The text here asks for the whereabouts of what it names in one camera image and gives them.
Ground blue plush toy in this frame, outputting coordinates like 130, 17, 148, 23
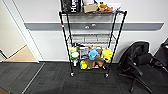
87, 47, 101, 61

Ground pale yellow toy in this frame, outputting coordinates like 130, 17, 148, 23
69, 46, 78, 54

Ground green and white bowl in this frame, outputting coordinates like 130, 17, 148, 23
70, 51, 80, 60

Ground small yellow toy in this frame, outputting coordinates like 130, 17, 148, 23
80, 60, 88, 70

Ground brown paper pack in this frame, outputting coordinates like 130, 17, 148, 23
87, 58, 98, 70

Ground orange brown toy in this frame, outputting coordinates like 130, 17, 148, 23
96, 58, 107, 69

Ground yellow plush toy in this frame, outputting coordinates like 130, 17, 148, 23
101, 47, 114, 63

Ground small brown cardboard box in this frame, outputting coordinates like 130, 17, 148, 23
83, 3, 99, 14

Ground black bag with white print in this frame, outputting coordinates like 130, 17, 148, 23
60, 0, 83, 14

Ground orange plush toy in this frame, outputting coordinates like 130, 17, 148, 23
97, 1, 114, 12

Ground black office chair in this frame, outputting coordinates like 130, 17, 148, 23
117, 41, 161, 94

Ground dark desk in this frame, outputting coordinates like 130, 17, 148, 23
151, 37, 168, 73

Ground black wire shelf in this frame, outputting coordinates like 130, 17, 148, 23
58, 9, 128, 78

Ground long grey wall band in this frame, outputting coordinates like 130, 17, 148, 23
23, 21, 166, 32

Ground white door frame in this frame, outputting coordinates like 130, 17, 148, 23
3, 0, 44, 64

